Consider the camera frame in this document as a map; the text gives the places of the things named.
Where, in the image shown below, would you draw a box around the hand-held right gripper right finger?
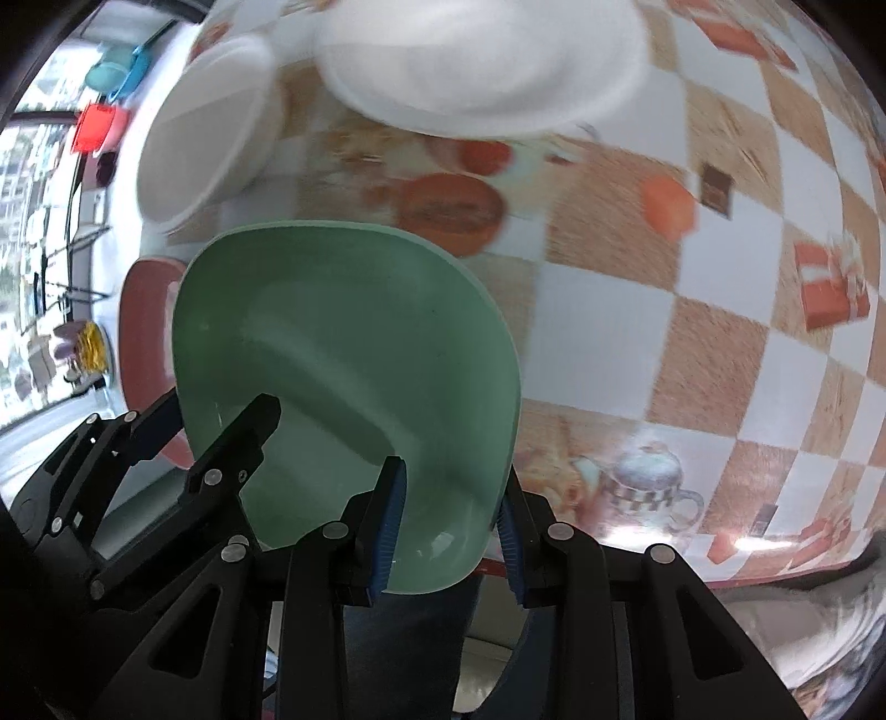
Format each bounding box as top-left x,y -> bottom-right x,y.
496,472 -> 812,720

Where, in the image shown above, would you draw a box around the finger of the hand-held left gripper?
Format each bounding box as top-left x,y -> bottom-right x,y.
89,393 -> 282,605
84,389 -> 185,467

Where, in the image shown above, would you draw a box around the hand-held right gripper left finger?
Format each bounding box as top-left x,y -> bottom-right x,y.
97,455 -> 407,720

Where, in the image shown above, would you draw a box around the green plastic bowl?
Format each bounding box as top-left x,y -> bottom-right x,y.
171,220 -> 522,595

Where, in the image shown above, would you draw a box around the white bowl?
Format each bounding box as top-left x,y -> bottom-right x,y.
135,34 -> 278,233

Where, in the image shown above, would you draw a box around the red plate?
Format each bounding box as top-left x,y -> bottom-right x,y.
117,255 -> 196,472

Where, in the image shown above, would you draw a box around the yellow packet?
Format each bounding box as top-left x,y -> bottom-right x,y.
78,322 -> 112,371

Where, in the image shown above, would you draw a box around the beige cushion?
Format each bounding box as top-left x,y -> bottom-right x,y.
453,633 -> 527,720

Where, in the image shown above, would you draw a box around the person's blue jeans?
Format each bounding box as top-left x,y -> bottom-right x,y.
266,574 -> 486,720

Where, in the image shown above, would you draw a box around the red plastic basket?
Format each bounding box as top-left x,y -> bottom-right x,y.
73,102 -> 132,155

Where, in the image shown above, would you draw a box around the white cloth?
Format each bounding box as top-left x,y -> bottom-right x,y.
713,533 -> 886,700

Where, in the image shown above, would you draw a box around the teal plastic container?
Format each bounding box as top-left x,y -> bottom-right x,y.
84,48 -> 136,94

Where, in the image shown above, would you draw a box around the blue plastic scoop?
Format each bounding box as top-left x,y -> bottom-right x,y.
114,43 -> 157,101

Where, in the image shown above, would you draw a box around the checkered printed tablecloth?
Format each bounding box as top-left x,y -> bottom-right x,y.
117,0 -> 886,579

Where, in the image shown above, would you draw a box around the white plate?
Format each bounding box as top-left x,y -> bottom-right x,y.
315,0 -> 652,136

